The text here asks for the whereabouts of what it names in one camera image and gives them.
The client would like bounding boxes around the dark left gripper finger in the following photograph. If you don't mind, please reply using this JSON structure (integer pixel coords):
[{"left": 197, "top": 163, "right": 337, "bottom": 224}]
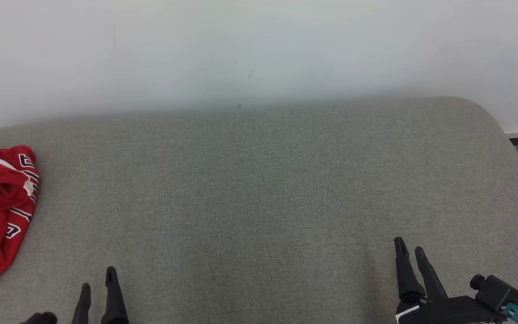
[
  {"left": 71, "top": 283, "right": 92, "bottom": 324},
  {"left": 102, "top": 266, "right": 129, "bottom": 324}
]

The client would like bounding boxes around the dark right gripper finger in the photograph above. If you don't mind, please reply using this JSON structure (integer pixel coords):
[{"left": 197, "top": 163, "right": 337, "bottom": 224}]
[
  {"left": 415, "top": 247, "right": 448, "bottom": 301},
  {"left": 394, "top": 237, "right": 426, "bottom": 303}
]

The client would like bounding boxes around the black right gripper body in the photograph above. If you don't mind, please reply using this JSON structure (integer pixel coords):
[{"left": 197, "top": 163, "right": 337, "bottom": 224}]
[{"left": 396, "top": 295, "right": 507, "bottom": 324}]

